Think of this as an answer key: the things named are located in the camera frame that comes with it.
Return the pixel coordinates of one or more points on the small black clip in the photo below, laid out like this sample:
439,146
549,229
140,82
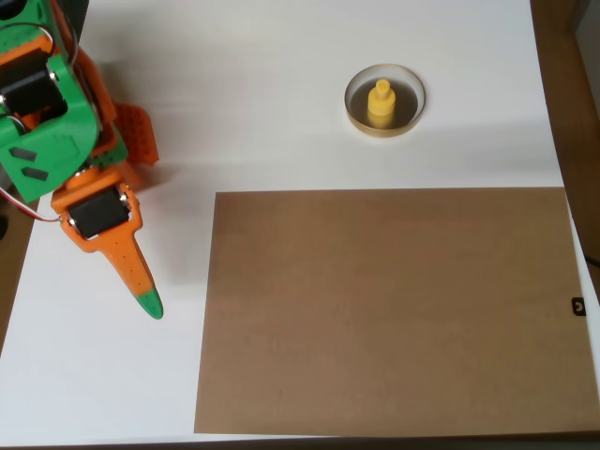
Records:
579,306

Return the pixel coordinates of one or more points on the white base board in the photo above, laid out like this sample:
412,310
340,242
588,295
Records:
281,94

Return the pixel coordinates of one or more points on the orange and green robot base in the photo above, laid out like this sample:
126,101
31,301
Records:
138,131

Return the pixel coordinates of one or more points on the round gold-rimmed shallow bowl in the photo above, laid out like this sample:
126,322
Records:
408,108

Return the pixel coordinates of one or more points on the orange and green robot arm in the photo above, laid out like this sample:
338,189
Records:
47,150

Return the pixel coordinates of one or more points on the orange gripper black servo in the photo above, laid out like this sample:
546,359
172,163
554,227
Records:
99,217

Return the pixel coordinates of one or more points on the yellow plastic knob piece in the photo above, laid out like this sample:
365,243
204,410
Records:
380,105

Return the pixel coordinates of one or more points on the brown rectangular board mat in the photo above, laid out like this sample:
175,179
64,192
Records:
389,309

